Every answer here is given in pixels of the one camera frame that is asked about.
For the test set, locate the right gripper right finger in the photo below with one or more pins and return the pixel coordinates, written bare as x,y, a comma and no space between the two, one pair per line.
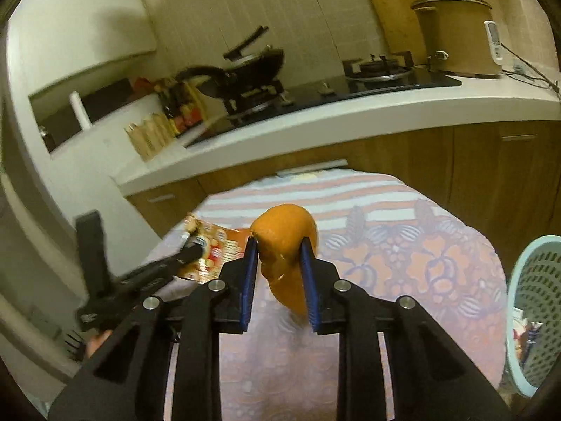
393,350

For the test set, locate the black gas stove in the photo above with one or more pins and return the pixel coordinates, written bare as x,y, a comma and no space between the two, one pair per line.
381,74

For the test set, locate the person's left hand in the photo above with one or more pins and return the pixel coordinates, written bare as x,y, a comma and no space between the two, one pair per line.
96,342

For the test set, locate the wooden cutting board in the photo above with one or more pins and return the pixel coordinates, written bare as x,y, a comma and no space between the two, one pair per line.
401,28

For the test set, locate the white kitchen countertop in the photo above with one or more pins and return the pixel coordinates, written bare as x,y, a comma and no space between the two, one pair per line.
475,101

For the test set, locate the brown wooden cabinets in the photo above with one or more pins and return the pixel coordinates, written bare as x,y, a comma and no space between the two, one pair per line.
503,179

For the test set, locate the white kitchen timer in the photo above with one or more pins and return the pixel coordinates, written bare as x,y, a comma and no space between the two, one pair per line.
494,41

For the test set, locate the light blue plastic basket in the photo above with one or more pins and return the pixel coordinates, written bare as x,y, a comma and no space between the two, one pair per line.
534,295

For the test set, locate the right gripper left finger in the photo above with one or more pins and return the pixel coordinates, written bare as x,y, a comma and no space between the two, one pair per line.
162,362

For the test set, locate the orange snack bag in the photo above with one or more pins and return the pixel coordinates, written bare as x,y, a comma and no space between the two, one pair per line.
220,245

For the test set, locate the woven chopstick holder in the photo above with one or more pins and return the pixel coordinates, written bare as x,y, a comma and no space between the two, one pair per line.
149,137

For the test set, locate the steel stock pot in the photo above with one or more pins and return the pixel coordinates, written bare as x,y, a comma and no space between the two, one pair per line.
455,36

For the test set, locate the black wok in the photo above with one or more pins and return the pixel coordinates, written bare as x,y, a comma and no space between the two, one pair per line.
243,74

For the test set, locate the dark sauce bottles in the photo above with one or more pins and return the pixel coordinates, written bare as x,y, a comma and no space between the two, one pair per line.
181,104

